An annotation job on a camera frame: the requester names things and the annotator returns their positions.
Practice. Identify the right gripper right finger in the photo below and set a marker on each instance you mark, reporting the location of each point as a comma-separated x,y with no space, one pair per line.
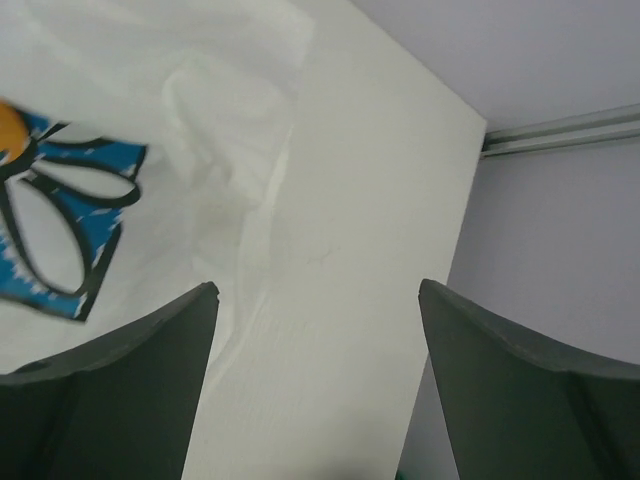
520,405

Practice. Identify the right aluminium corner profile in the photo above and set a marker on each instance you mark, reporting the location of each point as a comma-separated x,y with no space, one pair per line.
616,124

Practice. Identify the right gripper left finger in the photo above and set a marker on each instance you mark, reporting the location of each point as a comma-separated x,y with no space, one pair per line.
121,406

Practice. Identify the white daisy print t-shirt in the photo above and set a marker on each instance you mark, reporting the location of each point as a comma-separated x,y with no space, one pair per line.
142,147

